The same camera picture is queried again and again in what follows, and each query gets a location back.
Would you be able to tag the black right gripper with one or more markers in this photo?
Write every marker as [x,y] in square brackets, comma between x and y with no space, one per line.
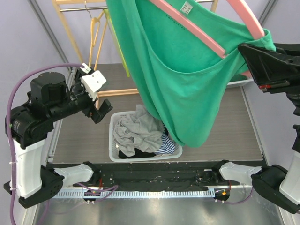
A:
[288,71]

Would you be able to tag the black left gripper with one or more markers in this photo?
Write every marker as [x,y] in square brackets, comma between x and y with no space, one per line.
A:
[97,115]

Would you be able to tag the pink hanger with green top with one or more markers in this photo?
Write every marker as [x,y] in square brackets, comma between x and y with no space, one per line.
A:
[190,39]

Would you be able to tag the grey tank top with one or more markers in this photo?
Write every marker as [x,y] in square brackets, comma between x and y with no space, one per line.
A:
[139,130]

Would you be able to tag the black tank top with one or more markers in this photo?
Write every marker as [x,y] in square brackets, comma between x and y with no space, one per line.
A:
[139,153]

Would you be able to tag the blue white striped tank top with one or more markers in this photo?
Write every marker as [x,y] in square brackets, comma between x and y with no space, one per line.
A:
[167,147]

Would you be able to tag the green tank top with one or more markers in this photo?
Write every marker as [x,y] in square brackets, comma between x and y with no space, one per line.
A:
[180,79]

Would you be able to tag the lime green hanger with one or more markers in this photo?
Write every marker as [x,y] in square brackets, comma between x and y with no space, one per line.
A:
[116,42]

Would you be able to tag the yellow velvet hanger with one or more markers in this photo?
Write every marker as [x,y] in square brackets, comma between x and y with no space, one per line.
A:
[95,23]

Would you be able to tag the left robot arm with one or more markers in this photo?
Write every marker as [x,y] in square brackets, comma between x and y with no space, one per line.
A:
[49,101]

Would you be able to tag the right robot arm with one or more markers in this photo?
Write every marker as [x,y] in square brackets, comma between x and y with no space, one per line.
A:
[280,184]

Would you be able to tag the white perforated front basket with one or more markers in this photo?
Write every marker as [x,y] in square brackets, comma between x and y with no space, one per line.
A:
[113,147]

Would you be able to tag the white perforated basket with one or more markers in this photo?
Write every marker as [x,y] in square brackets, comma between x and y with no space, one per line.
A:
[239,80]
[113,147]

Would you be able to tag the white perforated back basket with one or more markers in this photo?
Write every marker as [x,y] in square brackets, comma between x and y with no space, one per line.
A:
[239,80]

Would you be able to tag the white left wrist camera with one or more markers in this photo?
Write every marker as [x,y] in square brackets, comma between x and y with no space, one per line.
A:
[92,81]

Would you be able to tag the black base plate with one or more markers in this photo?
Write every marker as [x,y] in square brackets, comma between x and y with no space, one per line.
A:
[174,176]

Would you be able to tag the white slotted cable duct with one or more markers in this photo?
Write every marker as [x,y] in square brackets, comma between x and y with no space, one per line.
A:
[85,194]

